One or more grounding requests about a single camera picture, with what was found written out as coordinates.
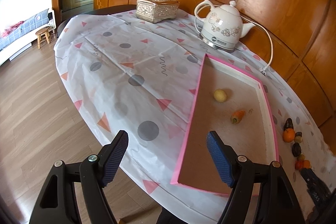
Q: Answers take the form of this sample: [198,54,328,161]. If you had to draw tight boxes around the small red tomato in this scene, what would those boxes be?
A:
[294,160,303,171]

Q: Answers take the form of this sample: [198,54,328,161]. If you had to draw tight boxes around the dark brown passion fruit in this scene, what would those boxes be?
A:
[291,143,302,157]

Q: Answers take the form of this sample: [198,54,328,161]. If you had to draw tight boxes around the small green-yellow fruit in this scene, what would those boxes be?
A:
[294,135,302,143]

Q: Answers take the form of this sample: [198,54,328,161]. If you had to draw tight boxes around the orange tangerine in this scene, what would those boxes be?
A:
[282,128,295,143]
[302,160,311,169]

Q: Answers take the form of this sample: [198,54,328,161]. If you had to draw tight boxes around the dark eggplant piece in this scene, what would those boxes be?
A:
[283,118,294,131]

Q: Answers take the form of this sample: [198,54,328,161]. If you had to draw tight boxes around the small orange carrot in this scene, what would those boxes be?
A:
[230,110,245,124]

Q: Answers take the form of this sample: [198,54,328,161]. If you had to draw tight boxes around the small yellow round fruit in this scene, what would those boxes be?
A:
[213,89,228,103]

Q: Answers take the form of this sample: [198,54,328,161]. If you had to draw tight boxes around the pink-edged shallow tray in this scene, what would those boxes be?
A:
[171,54,278,197]

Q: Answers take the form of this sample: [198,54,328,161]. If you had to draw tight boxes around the patterned white tablecloth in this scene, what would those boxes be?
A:
[54,11,335,223]

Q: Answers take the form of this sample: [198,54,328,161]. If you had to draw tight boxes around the small wooden stool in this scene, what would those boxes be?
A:
[35,27,50,49]

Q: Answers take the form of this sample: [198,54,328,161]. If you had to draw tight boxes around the bed with plaid blanket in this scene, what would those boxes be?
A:
[0,9,56,65]

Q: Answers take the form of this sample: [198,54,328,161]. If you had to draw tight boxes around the white ceramic electric kettle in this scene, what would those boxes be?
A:
[194,0,256,52]

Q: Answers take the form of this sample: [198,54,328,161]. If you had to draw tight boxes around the woven tissue box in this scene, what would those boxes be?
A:
[135,0,179,23]

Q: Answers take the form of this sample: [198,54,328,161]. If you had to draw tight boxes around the white kettle power cord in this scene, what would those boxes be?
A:
[240,15,274,75]

